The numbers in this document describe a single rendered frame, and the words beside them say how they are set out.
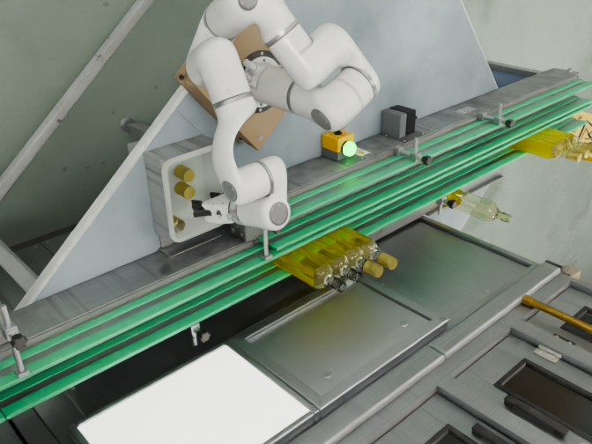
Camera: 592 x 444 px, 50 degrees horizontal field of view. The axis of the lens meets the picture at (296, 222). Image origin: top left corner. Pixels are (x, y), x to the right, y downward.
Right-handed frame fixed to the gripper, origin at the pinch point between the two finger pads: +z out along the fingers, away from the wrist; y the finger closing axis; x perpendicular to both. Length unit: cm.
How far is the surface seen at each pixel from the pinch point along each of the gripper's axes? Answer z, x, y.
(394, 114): 8, 0, 79
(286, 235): 0.3, -17.3, 21.0
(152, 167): 7.3, 11.0, -7.6
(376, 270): -20.8, -28.5, 31.2
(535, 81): 11, -10, 168
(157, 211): 11.2, -0.6, -8.0
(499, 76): 29, -7, 171
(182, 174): 6.2, 7.1, -1.0
